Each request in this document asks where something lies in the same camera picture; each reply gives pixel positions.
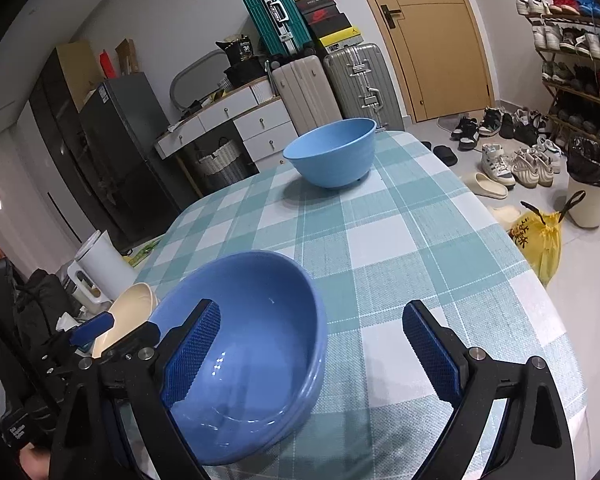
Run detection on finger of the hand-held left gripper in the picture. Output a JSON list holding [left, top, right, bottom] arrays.
[[99, 322, 161, 361], [34, 311, 117, 372]]

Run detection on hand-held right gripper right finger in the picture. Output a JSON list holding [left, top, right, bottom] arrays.
[[402, 300, 576, 480]]

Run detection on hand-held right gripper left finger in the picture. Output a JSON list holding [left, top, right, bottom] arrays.
[[47, 299, 222, 480]]

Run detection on beige round plate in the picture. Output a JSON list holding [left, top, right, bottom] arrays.
[[92, 282, 159, 358]]

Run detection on blue bowl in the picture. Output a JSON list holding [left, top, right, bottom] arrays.
[[283, 118, 377, 190], [260, 360, 327, 448], [150, 250, 329, 466]]

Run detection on person's left hand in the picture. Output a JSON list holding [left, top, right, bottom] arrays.
[[20, 447, 50, 480]]

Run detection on white electric kettle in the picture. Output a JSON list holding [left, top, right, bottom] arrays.
[[67, 230, 138, 313]]

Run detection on dark jacket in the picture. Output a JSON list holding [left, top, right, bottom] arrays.
[[0, 260, 81, 411]]

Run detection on green packet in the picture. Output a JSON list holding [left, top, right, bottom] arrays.
[[122, 240, 161, 267]]

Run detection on teal checked tablecloth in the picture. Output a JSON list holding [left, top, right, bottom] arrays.
[[105, 130, 588, 480]]

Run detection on yellow plastic bag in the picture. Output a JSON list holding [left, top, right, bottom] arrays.
[[510, 201, 586, 288]]

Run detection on beige foam slipper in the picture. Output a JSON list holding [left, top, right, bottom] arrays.
[[460, 172, 510, 198], [487, 204, 523, 228]]

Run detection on dark grey refrigerator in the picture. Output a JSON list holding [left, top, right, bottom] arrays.
[[77, 72, 188, 251]]

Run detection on woven laundry basket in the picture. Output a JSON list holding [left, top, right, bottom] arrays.
[[192, 137, 248, 191]]

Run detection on dark tall wardrobe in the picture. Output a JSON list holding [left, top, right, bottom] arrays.
[[30, 47, 131, 256]]

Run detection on scattered shoes group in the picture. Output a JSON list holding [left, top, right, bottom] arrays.
[[450, 105, 563, 191]]

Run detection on white vanity desk with drawers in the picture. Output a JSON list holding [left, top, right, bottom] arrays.
[[155, 82, 301, 171]]

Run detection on white bin with black liner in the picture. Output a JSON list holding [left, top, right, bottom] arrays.
[[566, 135, 600, 228]]

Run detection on flat cardboard sheet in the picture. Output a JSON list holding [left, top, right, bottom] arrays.
[[56, 41, 106, 106]]

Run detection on oval mirror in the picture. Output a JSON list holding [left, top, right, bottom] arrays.
[[171, 51, 236, 111]]

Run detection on small cardboard box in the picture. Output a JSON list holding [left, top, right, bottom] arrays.
[[115, 38, 140, 76]]

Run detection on silver suitcase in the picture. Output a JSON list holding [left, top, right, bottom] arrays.
[[323, 42, 406, 133]]

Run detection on beige suitcase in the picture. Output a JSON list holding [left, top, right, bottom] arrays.
[[271, 55, 343, 136]]

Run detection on black fabric bag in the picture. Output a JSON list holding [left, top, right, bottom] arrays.
[[224, 57, 271, 88]]

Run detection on metal shoe rack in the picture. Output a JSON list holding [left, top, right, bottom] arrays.
[[517, 10, 600, 161]]

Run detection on black paper bag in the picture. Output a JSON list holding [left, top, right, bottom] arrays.
[[216, 34, 255, 66]]

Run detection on wooden door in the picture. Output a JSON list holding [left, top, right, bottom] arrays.
[[347, 0, 496, 123]]

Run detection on teal suitcase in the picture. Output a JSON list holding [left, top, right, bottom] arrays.
[[239, 0, 316, 58]]

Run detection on shelved shoes group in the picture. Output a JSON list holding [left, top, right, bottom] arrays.
[[516, 0, 600, 146]]

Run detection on black shoebox with red print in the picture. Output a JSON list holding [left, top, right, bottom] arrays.
[[302, 5, 341, 26]]

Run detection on dark door handle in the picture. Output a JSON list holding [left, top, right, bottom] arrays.
[[380, 4, 403, 30]]

